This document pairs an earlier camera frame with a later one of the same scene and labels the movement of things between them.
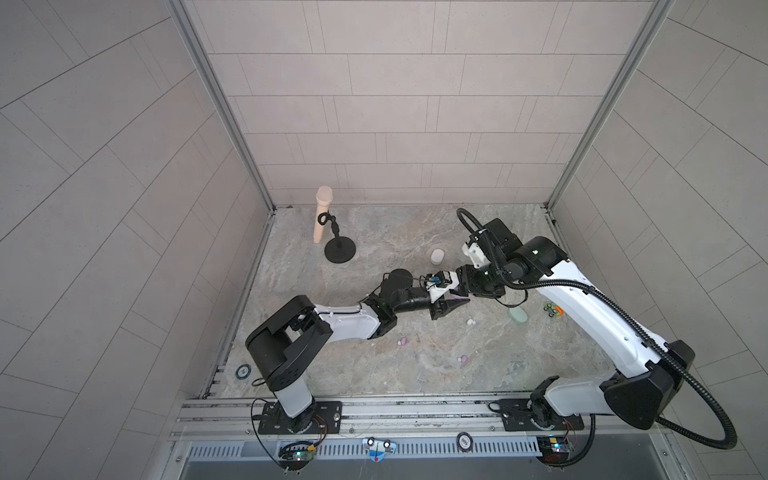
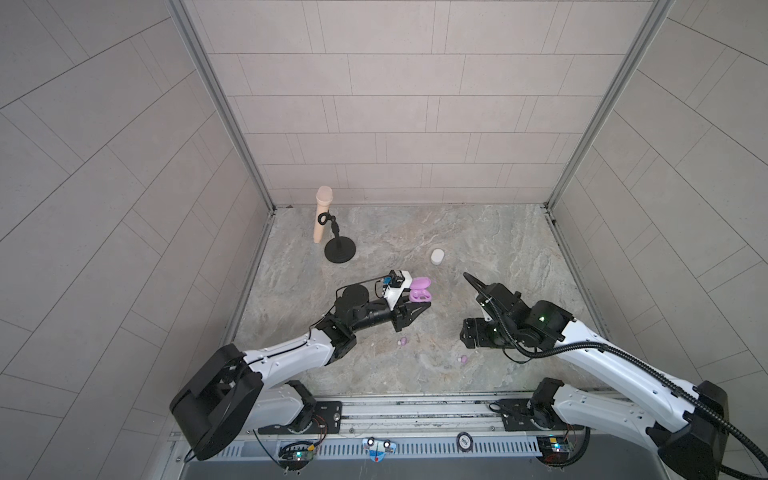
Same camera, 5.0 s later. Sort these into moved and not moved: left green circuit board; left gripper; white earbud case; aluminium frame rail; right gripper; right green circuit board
Moved: right gripper; left gripper
Not moved: left green circuit board; right green circuit board; aluminium frame rail; white earbud case
